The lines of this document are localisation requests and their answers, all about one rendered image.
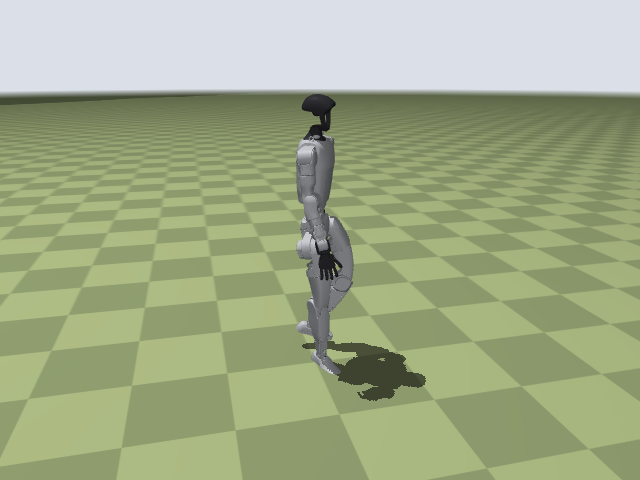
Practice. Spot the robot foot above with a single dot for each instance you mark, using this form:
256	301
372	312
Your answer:
326	363
303	327

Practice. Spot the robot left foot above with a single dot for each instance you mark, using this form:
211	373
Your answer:
303	327

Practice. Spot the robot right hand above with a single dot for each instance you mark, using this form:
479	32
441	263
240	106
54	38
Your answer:
327	262

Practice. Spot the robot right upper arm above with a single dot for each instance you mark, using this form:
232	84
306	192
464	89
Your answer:
306	159

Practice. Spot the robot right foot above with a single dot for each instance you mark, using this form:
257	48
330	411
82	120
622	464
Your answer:
326	363

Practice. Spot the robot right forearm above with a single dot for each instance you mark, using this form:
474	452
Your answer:
314	217

